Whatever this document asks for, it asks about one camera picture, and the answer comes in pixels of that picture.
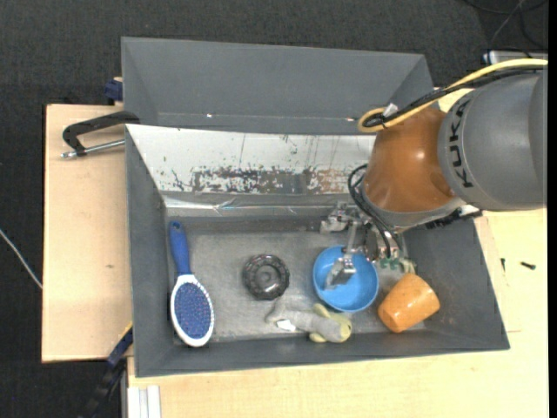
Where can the grey metal bin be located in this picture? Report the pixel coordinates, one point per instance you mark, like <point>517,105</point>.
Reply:
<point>226,251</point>

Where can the blue and white hairbrush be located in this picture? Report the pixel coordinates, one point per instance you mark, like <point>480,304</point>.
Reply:
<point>191,307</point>

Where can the orange cup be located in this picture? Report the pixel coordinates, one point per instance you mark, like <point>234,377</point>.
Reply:
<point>409,303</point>

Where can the black ribbed round knob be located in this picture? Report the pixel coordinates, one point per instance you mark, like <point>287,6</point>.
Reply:
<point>265,277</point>

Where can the grey and yellow toy animal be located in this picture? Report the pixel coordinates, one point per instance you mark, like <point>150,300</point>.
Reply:
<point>322,324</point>

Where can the pale wood board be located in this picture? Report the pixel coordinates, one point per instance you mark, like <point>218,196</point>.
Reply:
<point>82,242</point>

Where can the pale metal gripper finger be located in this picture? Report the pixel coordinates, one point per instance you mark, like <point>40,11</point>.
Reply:
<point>347,271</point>
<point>333,274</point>

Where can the blue bowl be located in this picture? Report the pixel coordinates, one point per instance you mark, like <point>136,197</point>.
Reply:
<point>352,296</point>

